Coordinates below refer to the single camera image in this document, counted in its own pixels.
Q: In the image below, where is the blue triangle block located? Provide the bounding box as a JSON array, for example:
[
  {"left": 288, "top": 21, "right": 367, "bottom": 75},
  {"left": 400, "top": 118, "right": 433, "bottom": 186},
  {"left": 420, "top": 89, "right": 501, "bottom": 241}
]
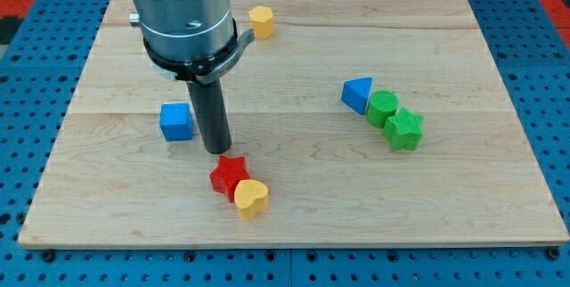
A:
[{"left": 341, "top": 77, "right": 373, "bottom": 115}]

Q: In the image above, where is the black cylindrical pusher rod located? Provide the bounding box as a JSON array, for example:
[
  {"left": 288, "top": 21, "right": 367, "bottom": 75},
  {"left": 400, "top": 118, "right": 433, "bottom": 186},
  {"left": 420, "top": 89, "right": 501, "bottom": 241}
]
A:
[{"left": 186, "top": 81, "right": 232, "bottom": 154}]

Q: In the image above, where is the green star block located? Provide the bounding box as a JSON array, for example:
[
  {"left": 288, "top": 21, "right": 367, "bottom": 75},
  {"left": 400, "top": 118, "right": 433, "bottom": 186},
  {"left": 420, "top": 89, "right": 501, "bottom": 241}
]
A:
[{"left": 383, "top": 108, "right": 424, "bottom": 151}]

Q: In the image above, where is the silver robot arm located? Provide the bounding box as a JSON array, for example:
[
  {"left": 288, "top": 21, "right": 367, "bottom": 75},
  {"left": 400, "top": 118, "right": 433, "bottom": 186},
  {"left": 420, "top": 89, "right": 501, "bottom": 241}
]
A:
[{"left": 133, "top": 0, "right": 239, "bottom": 81}]

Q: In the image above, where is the green cylinder block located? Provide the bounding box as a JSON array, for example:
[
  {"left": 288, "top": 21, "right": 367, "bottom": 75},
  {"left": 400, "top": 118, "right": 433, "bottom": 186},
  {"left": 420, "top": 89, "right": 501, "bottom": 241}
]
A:
[{"left": 365, "top": 90, "right": 400, "bottom": 128}]

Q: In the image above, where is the blue cube block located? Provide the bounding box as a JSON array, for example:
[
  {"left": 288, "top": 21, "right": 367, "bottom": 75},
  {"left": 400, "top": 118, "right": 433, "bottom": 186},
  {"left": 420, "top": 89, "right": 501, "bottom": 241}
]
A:
[{"left": 159, "top": 102, "right": 193, "bottom": 142}]

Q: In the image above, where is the black clamp ring with lever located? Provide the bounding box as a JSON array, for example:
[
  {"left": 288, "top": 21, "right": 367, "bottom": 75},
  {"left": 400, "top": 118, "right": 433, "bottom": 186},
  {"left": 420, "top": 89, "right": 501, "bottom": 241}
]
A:
[{"left": 142, "top": 18, "right": 257, "bottom": 86}]

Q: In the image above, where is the red star block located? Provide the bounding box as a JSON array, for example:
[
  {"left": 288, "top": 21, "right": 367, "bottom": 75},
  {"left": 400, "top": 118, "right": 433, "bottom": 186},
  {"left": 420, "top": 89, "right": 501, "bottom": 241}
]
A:
[{"left": 209, "top": 155, "right": 250, "bottom": 203}]

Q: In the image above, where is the wooden board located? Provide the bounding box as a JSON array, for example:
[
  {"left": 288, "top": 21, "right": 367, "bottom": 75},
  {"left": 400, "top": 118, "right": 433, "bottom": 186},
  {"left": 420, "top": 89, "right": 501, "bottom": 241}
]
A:
[{"left": 19, "top": 0, "right": 569, "bottom": 250}]

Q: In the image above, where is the yellow heart block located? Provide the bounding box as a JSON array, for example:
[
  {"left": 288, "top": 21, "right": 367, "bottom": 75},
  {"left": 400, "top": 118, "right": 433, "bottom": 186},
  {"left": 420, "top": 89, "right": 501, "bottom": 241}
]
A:
[{"left": 234, "top": 179, "right": 270, "bottom": 221}]

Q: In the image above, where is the yellow hexagon block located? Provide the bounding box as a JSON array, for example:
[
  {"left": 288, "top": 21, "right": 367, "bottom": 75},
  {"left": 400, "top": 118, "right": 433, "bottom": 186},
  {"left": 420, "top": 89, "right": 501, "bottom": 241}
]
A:
[{"left": 248, "top": 5, "right": 274, "bottom": 39}]

